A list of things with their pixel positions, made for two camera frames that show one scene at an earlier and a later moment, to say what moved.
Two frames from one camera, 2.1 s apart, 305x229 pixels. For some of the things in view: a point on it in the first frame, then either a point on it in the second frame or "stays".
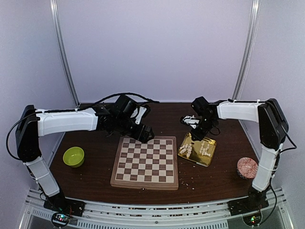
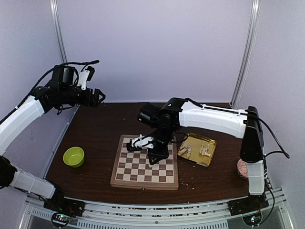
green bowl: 74,156 stays
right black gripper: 198,136 -> 161,154
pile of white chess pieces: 203,150 stays
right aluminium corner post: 253,29 stays
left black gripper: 144,138 -> 94,103
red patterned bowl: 247,168 stays
